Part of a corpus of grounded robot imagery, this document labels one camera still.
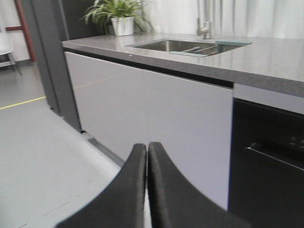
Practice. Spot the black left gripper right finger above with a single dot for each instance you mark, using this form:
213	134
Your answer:
176	203

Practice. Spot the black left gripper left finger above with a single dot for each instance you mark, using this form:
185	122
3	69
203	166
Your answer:
121	203

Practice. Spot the black built-in dishwasher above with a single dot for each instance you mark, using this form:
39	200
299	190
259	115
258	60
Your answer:
266	180

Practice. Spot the grey kitchen counter cabinet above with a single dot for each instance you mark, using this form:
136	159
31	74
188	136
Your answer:
127	95

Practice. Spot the stainless steel sink basin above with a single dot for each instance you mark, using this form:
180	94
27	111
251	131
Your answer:
191	48

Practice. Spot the stainless steel kitchen faucet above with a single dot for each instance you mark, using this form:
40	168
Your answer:
203	20

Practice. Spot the white shell chair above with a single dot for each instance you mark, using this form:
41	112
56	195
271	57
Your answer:
6	48

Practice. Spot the potted green spider plant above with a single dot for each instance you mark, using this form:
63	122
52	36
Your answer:
126	16

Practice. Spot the dark grey tall cabinet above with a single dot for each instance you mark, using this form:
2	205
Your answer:
50	22

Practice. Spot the red vertical pipe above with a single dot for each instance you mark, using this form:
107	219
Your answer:
24	28

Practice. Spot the white pleated curtain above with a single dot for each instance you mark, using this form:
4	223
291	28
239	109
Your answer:
242	18

